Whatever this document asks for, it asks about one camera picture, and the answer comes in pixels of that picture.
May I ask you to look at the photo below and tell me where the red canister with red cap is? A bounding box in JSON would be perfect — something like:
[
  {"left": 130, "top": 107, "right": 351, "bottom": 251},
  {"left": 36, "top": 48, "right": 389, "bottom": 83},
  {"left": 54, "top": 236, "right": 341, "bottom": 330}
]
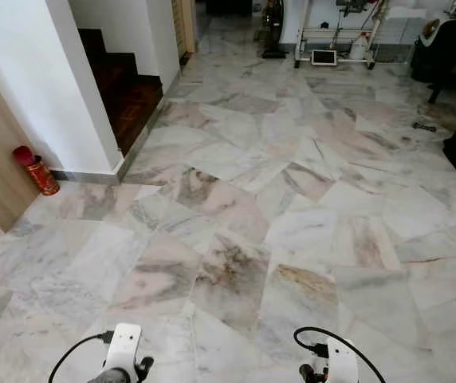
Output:
[{"left": 13, "top": 145, "right": 61, "bottom": 197}]

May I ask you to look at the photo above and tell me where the dark wooden staircase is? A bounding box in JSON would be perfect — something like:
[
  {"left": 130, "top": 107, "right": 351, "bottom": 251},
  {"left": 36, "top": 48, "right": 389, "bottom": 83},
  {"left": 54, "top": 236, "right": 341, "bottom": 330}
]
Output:
[{"left": 77, "top": 29, "right": 165, "bottom": 157}]

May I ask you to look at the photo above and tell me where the white framed tablet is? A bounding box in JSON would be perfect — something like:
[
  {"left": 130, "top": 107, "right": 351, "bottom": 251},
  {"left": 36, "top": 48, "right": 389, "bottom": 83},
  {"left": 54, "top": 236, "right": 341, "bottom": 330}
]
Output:
[{"left": 311, "top": 49, "right": 338, "bottom": 66}]

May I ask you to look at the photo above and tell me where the white plastic bottle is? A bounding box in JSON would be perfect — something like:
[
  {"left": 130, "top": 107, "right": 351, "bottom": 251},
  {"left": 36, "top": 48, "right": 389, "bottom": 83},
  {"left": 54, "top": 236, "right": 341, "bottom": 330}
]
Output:
[{"left": 349, "top": 34, "right": 371, "bottom": 61}]

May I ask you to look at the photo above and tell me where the light wooden door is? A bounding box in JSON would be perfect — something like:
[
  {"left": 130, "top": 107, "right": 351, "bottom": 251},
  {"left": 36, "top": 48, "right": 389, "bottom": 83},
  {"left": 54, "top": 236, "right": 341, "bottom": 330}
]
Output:
[{"left": 172, "top": 0, "right": 198, "bottom": 58}]

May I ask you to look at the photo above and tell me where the black chair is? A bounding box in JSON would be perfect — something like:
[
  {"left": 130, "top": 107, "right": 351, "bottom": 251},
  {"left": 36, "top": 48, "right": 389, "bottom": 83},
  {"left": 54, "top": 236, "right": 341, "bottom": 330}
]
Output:
[{"left": 410, "top": 16, "right": 456, "bottom": 105}]

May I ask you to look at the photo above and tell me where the dark upright vacuum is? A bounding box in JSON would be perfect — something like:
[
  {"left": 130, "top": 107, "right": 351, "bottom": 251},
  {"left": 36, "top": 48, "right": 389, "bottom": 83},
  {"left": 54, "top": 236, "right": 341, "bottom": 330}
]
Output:
[{"left": 261, "top": 0, "right": 287, "bottom": 59}]

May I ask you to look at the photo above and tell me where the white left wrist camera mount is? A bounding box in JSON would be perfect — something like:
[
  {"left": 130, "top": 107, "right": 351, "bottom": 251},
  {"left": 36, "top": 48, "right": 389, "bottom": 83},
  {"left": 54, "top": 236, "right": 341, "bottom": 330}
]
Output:
[{"left": 104, "top": 322, "right": 143, "bottom": 377}]

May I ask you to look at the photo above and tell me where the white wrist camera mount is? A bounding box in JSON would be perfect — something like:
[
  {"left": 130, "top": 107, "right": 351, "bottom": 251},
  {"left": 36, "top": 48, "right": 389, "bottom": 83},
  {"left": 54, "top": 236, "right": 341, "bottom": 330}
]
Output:
[
  {"left": 324, "top": 335, "right": 361, "bottom": 383},
  {"left": 104, "top": 322, "right": 143, "bottom": 377}
]

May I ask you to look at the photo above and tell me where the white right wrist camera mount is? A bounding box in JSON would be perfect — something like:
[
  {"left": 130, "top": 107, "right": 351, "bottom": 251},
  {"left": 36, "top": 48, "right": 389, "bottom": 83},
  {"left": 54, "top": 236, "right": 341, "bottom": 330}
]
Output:
[{"left": 324, "top": 335, "right": 361, "bottom": 383}]

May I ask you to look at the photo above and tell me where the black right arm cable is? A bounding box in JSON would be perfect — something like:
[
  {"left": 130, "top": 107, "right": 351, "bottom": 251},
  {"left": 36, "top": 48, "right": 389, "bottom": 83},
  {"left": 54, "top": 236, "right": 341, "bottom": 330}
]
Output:
[{"left": 293, "top": 326, "right": 387, "bottom": 383}]

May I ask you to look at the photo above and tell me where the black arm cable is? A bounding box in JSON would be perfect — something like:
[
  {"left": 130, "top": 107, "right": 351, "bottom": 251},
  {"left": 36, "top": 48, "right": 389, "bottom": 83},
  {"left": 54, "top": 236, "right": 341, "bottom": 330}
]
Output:
[
  {"left": 293, "top": 326, "right": 387, "bottom": 383},
  {"left": 48, "top": 330, "right": 116, "bottom": 383}
]

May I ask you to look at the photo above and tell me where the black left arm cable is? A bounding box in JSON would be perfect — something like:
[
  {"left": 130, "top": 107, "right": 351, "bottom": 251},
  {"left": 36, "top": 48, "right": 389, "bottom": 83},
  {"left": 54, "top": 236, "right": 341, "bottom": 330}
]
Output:
[{"left": 48, "top": 330, "right": 116, "bottom": 383}]

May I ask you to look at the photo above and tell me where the white metal frame cart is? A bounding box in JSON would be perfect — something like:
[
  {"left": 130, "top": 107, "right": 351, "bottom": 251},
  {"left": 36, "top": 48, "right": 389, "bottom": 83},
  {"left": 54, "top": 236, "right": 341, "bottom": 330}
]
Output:
[{"left": 294, "top": 0, "right": 390, "bottom": 70}]

